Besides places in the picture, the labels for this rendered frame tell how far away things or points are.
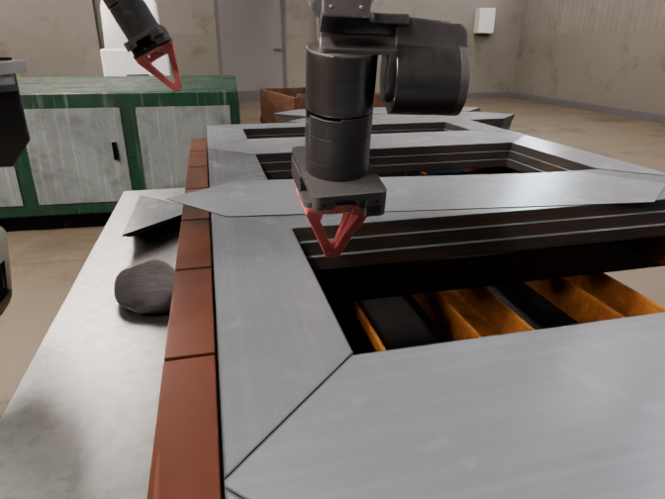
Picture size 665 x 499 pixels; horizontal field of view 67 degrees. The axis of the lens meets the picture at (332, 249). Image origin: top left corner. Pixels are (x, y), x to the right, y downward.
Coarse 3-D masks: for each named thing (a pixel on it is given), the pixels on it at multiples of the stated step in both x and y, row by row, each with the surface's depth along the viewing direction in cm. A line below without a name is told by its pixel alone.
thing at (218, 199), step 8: (224, 184) 76; (232, 184) 76; (192, 192) 72; (200, 192) 72; (208, 192) 72; (216, 192) 72; (224, 192) 72; (232, 192) 72; (192, 200) 68; (200, 200) 68; (208, 200) 68; (216, 200) 68; (224, 200) 68; (232, 200) 68; (200, 208) 65; (208, 208) 65; (216, 208) 65; (224, 208) 65
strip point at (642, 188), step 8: (592, 176) 81; (600, 176) 81; (608, 176) 81; (616, 176) 81; (616, 184) 76; (624, 184) 76; (632, 184) 76; (640, 184) 76; (648, 184) 76; (656, 184) 76; (664, 184) 76; (632, 192) 72; (640, 192) 72; (648, 192) 72; (656, 192) 72
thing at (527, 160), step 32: (288, 128) 131; (384, 128) 137; (416, 128) 139; (448, 128) 139; (288, 160) 100; (384, 160) 104; (416, 160) 106; (448, 160) 108; (480, 160) 109; (512, 160) 108; (544, 160) 100; (288, 224) 59; (384, 224) 61; (416, 224) 62; (448, 224) 63; (480, 224) 64; (512, 224) 64; (544, 224) 65; (576, 224) 66; (608, 224) 68; (640, 224) 69; (320, 256) 59; (352, 256) 60; (384, 256) 61; (416, 256) 62; (448, 256) 63
